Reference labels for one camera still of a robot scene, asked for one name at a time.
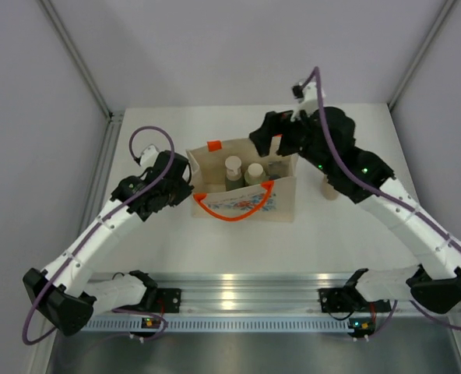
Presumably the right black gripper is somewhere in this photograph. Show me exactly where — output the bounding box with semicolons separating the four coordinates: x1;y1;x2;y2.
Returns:
248;104;333;176

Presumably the canvas bag with orange handles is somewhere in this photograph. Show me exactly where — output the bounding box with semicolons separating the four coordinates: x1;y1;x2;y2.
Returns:
186;136;298;222

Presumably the grey-green pump bottle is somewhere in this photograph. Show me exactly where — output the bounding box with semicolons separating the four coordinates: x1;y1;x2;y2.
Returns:
224;156;245;191

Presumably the beige pump bottle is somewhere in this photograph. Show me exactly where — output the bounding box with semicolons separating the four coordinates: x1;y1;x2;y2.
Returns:
320;175;339;201

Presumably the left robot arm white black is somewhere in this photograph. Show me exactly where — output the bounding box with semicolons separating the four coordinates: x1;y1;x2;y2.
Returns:
23;146;193;337

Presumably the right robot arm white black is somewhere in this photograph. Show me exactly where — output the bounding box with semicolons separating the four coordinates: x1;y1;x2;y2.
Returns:
249;107;461;314

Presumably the small dark-cap jar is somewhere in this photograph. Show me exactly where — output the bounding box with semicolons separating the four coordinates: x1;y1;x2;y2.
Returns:
268;161;290;180

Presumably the light green round-cap bottle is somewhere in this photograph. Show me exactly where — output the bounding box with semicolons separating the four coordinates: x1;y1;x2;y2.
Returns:
245;163;266;186

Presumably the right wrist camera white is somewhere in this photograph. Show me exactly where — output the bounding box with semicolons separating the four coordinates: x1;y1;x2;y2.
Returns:
290;79;319;122

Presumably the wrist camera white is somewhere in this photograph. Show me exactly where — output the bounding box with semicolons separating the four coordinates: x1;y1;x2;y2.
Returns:
290;79;319;122
136;144;160;168

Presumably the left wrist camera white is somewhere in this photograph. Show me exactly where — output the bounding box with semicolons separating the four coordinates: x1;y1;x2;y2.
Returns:
136;144;160;168

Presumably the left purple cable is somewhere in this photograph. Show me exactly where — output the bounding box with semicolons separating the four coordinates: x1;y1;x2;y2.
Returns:
22;125;176;346

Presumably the purple cable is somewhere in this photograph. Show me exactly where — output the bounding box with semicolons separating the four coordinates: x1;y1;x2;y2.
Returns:
300;66;461;332
22;125;176;346

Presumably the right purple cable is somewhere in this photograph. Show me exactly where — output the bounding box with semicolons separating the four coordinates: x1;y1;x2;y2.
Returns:
300;66;461;332

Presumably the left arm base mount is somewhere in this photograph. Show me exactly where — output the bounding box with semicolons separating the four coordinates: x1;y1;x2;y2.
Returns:
150;288;181;314

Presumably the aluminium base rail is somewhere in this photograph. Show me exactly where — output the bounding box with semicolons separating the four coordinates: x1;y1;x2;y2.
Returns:
90;272;461;315

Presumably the right frame post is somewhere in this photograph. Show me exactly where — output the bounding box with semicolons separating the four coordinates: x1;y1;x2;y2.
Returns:
387;0;459;112

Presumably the frame post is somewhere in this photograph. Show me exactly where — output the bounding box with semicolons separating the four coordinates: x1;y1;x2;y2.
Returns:
387;0;459;112
36;0;112;120

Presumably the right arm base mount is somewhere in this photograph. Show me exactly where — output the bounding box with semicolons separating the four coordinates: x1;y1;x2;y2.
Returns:
318;288;354;314

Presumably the slotted cable duct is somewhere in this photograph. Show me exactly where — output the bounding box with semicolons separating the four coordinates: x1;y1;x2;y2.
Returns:
83;315;361;333

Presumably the left frame post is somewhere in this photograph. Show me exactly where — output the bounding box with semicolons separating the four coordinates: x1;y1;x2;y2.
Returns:
36;0;112;120

